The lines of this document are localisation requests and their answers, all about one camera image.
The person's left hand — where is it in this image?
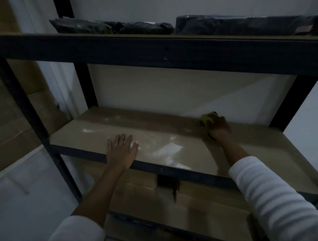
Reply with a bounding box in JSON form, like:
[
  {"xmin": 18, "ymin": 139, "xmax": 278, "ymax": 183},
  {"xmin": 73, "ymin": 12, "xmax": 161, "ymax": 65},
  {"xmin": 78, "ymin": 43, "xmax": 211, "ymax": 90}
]
[{"xmin": 106, "ymin": 134, "xmax": 139, "ymax": 172}]

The person's right hand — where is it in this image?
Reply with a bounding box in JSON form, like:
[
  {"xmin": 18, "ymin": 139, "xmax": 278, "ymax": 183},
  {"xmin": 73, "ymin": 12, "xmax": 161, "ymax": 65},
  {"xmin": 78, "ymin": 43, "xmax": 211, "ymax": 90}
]
[{"xmin": 207, "ymin": 114, "xmax": 232, "ymax": 142}]

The yellow cleaning cloth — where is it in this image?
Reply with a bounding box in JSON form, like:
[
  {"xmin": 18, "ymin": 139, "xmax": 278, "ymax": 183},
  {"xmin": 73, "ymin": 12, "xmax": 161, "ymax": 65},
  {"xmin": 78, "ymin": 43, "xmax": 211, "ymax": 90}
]
[{"xmin": 200, "ymin": 111, "xmax": 219, "ymax": 126}]

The person's left forearm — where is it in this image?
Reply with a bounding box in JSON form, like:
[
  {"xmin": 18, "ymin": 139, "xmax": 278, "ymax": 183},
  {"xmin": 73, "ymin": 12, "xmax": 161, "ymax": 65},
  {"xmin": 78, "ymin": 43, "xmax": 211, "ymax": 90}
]
[{"xmin": 48, "ymin": 165, "xmax": 134, "ymax": 241}]

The person's right forearm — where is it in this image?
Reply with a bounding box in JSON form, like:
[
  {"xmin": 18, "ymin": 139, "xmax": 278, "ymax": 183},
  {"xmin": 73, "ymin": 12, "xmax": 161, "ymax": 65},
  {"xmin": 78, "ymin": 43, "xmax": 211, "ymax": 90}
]
[{"xmin": 211, "ymin": 135, "xmax": 318, "ymax": 241}]

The small brown cardboard box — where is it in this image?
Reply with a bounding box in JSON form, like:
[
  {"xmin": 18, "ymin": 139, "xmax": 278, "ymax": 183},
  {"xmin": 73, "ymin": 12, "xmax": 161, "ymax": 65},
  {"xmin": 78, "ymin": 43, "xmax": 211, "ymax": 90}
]
[{"xmin": 83, "ymin": 159, "xmax": 159, "ymax": 216}]

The wide brown cardboard box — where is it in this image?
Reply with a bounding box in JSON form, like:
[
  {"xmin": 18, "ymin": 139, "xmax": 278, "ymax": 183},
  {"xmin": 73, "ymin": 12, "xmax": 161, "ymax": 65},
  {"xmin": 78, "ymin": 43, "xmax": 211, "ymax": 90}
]
[{"xmin": 159, "ymin": 180, "xmax": 255, "ymax": 241}]

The black metal shelving rack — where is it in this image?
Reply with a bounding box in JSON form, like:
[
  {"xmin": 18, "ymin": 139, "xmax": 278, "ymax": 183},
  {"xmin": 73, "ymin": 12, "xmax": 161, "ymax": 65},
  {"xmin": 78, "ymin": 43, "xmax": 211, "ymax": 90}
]
[{"xmin": 0, "ymin": 0, "xmax": 318, "ymax": 241}]

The large flattened cardboard box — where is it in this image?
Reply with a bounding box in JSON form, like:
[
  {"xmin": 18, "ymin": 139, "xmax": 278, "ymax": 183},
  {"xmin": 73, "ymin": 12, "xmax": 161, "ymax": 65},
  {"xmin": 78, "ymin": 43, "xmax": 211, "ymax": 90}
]
[{"xmin": 0, "ymin": 59, "xmax": 73, "ymax": 172}]

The large dark plastic package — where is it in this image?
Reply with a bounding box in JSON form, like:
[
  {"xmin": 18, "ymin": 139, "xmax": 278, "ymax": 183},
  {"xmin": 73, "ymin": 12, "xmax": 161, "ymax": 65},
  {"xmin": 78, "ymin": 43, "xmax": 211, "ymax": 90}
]
[{"xmin": 175, "ymin": 15, "xmax": 318, "ymax": 35}]

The thin brown shelf board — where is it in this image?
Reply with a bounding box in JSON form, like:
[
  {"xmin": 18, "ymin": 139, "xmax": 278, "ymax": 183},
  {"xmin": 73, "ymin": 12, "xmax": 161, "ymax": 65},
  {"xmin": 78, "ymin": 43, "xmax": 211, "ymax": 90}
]
[{"xmin": 0, "ymin": 32, "xmax": 318, "ymax": 41}]

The small dark plastic package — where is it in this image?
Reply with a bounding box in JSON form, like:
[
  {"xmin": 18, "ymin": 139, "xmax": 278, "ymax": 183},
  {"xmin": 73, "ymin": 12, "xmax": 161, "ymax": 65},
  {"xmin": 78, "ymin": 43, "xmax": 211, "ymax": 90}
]
[{"xmin": 109, "ymin": 21, "xmax": 174, "ymax": 35}]

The crumpled dark plastic package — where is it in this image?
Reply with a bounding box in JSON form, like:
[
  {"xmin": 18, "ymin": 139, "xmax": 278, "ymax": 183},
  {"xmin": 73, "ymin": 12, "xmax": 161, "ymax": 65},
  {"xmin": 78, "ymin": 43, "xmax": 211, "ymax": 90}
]
[{"xmin": 49, "ymin": 18, "xmax": 114, "ymax": 34}]

